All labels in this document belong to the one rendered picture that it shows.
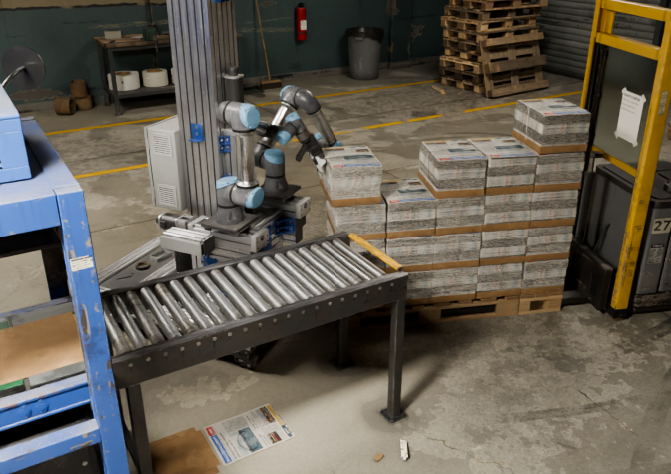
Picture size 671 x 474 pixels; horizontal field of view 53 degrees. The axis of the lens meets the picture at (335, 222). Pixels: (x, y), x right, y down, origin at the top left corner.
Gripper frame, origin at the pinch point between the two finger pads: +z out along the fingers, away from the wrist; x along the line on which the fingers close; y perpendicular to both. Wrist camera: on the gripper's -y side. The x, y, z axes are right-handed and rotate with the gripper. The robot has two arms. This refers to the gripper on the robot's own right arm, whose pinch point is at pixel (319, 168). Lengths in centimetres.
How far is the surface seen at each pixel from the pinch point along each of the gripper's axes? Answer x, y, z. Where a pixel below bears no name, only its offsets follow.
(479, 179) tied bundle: -19, 75, 49
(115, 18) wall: 611, -150, -96
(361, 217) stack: -19.0, 6.6, 30.8
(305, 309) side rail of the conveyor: -115, -32, 6
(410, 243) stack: -20, 23, 62
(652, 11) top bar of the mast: -19, 196, 15
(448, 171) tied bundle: -19, 61, 34
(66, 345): -128, -111, -42
